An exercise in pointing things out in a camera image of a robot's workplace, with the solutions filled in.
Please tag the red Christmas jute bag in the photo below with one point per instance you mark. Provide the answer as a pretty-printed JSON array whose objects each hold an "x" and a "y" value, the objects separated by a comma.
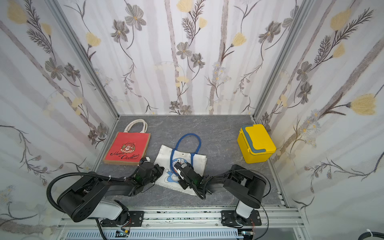
[{"x": 128, "y": 148}]

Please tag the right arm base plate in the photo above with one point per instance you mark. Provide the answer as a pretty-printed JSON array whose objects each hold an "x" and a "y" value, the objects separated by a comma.
[{"x": 233, "y": 220}]

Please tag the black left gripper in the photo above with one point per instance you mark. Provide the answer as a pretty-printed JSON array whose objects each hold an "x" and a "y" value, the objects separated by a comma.
[{"x": 157, "y": 168}]

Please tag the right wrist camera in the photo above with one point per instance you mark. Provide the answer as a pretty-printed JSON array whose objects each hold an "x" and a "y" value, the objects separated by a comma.
[{"x": 180, "y": 169}]

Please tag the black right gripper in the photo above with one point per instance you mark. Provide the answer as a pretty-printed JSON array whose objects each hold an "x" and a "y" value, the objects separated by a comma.
[{"x": 182, "y": 172}]

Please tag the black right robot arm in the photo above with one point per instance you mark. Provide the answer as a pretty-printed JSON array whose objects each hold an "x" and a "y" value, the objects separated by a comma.
[{"x": 248, "y": 186}]

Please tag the yellow cooler box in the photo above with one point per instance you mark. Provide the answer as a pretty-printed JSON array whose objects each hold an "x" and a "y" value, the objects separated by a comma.
[{"x": 255, "y": 144}]

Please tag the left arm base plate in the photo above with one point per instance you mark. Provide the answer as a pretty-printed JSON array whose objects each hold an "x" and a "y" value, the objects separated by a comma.
[{"x": 132, "y": 218}]

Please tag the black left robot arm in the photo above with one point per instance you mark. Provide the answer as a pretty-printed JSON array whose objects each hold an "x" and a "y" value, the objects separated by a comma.
[{"x": 85, "y": 198}]

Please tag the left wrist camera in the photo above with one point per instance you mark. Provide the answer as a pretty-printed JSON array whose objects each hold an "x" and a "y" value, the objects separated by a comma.
[{"x": 145, "y": 159}]

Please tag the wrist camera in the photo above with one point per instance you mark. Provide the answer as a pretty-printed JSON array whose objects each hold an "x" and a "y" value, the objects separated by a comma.
[
  {"x": 145, "y": 159},
  {"x": 180, "y": 169}
]

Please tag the white Doraemon canvas bag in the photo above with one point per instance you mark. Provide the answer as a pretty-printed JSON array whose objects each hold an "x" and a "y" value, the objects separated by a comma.
[{"x": 168, "y": 157}]

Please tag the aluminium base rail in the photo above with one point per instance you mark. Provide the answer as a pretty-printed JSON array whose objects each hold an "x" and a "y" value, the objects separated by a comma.
[{"x": 191, "y": 223}]

